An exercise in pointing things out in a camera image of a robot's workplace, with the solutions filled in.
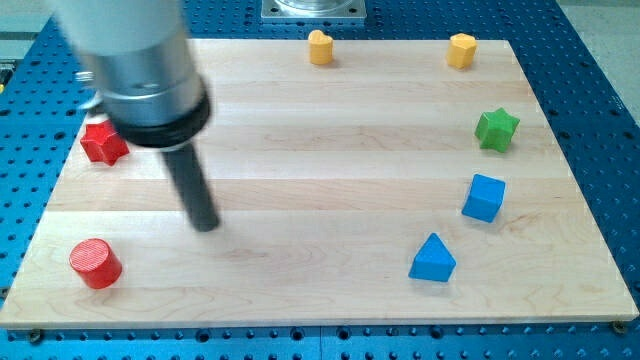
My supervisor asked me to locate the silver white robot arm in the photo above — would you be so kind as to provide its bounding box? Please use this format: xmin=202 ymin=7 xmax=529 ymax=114
xmin=49 ymin=0 xmax=211 ymax=148

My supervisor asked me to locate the light wooden board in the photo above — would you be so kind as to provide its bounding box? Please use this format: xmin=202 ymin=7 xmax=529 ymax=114
xmin=1 ymin=40 xmax=638 ymax=329

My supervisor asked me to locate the blue cube block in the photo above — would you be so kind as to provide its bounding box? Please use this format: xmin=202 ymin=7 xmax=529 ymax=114
xmin=461 ymin=174 xmax=506 ymax=223

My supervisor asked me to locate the yellow heart block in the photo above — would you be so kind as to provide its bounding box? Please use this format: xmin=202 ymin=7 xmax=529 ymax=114
xmin=307 ymin=30 xmax=334 ymax=65

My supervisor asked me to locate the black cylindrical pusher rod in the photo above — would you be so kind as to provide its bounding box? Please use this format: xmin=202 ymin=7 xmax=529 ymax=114
xmin=161 ymin=143 xmax=220 ymax=232

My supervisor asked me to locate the blue triangle block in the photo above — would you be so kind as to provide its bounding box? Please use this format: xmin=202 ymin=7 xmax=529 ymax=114
xmin=408 ymin=233 xmax=457 ymax=282

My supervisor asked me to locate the green star block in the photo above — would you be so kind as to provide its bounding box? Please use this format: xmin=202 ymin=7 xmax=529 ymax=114
xmin=474 ymin=108 xmax=520 ymax=153

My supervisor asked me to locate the yellow hexagon block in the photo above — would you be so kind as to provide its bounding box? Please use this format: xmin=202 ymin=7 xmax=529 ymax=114
xmin=445 ymin=33 xmax=477 ymax=69

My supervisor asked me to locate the red star block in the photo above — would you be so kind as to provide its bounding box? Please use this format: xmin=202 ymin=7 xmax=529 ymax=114
xmin=80 ymin=120 xmax=130 ymax=166

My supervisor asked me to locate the red cylinder block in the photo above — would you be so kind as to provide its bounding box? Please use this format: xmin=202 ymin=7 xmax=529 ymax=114
xmin=69 ymin=238 xmax=123 ymax=289

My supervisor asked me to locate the blue perforated table plate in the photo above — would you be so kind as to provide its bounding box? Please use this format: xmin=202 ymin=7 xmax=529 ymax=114
xmin=1 ymin=1 xmax=639 ymax=359

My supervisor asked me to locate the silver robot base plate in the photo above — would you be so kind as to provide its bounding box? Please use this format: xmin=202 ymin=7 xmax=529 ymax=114
xmin=261 ymin=0 xmax=367 ymax=21

